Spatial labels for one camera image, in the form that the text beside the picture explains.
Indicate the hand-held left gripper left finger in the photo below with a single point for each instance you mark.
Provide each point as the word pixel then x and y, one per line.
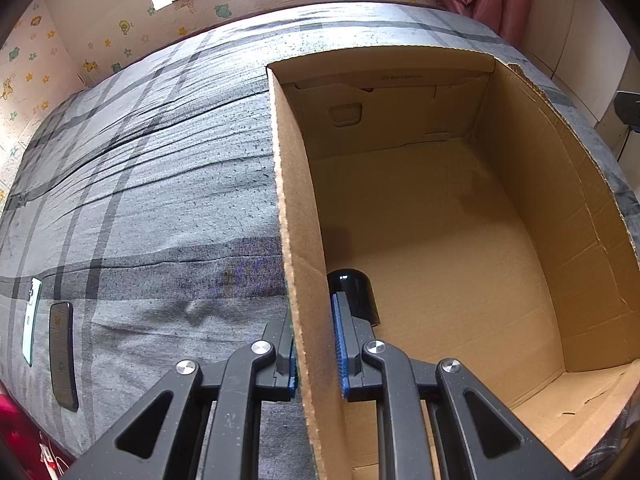
pixel 292 385

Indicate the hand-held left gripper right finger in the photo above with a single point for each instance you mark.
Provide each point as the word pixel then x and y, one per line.
pixel 341 345

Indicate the brown cardboard box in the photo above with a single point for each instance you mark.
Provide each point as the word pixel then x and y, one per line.
pixel 440 260

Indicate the black cylindrical device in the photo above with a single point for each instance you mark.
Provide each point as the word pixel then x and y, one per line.
pixel 357 290

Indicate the black smartphone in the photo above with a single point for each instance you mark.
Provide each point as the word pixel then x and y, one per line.
pixel 64 355

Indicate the grey plaid bed cover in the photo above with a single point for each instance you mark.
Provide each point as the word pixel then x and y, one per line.
pixel 150 185

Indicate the pale green smartphone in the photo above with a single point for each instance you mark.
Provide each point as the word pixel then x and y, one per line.
pixel 31 320

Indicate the red cloth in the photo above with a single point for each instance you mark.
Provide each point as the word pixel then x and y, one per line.
pixel 20 435

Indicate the white cabinet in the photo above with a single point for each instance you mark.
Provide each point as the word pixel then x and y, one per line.
pixel 575 35

